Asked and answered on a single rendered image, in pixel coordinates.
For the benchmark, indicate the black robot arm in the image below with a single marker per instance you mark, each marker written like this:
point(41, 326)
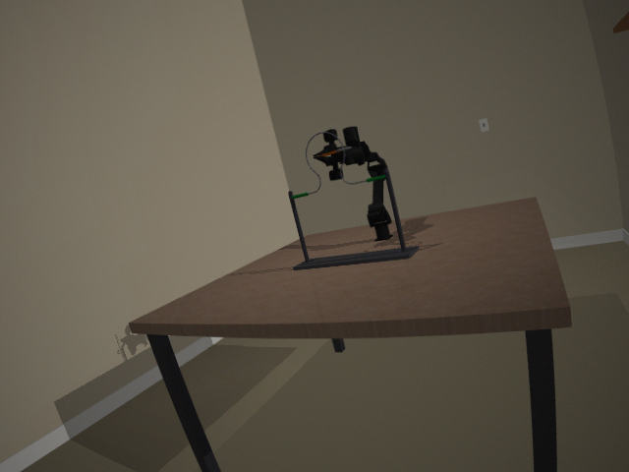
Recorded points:
point(361, 153)

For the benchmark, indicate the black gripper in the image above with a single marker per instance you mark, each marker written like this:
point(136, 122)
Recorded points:
point(334, 158)

